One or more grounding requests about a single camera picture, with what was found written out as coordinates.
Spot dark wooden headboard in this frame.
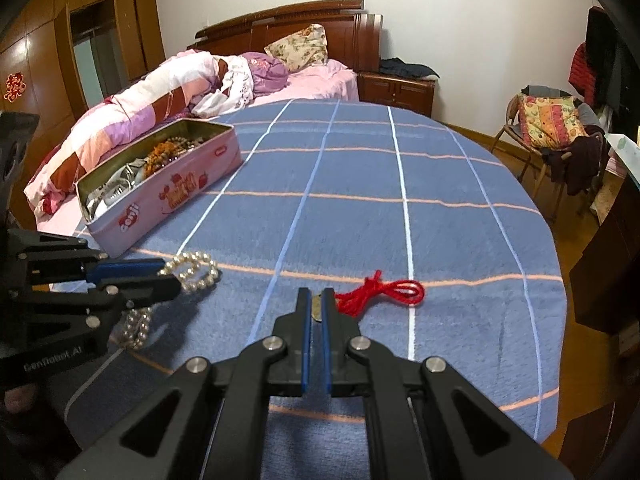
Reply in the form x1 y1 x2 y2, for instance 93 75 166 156
194 0 383 73

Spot red paper wall decoration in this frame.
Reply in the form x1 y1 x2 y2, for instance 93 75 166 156
4 72 28 102

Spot pink bed sheet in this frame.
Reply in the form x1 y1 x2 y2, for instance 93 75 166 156
285 58 360 102

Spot person's left hand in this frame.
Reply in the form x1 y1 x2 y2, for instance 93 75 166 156
0 385 38 413

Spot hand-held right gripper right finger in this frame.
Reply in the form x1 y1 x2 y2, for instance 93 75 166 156
320 287 576 480

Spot orange bead necklace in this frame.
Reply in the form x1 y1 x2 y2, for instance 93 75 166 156
145 135 201 178

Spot purple garment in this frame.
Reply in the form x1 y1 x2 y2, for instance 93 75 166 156
240 51 291 96

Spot floral pillow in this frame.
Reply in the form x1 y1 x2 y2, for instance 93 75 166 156
264 23 328 72

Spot dark brown garment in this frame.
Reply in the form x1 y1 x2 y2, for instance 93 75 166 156
542 135 606 196

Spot red hanging garment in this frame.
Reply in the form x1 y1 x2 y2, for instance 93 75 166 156
569 42 591 93

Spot black hanging coat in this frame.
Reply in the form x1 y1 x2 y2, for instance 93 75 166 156
585 6 640 126

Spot colourful patterned cushion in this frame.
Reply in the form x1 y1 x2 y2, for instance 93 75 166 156
517 93 591 150

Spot pale green board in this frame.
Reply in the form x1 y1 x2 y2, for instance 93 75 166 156
604 132 640 181

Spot wooden nightstand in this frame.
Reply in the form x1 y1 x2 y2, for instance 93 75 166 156
357 71 436 117

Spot red cord coin pendant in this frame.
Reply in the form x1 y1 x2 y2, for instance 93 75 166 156
311 270 426 322

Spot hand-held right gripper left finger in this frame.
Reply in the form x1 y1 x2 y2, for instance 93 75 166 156
55 287 313 480

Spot brown wooden wardrobe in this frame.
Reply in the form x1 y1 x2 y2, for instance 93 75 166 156
0 0 166 221

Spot pink patchwork quilt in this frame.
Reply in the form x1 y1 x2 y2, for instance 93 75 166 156
24 51 223 218

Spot pink tin box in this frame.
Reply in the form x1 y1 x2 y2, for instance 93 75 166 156
76 120 244 256

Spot metal frame chair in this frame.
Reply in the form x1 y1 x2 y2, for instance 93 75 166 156
492 85 608 211

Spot silver jewelry bundle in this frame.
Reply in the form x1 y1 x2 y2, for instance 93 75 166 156
85 157 151 221

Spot dark folded clothes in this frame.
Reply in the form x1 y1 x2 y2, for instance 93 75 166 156
378 56 441 80

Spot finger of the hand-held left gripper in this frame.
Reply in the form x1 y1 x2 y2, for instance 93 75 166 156
20 276 182 356
7 230 167 288

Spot dark wooden desk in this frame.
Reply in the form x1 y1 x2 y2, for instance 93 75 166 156
570 175 640 333

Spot white floral cloth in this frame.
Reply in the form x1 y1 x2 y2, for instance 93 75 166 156
192 57 256 118

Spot cream pearl bead necklace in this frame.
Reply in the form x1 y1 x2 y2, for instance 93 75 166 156
117 251 223 351

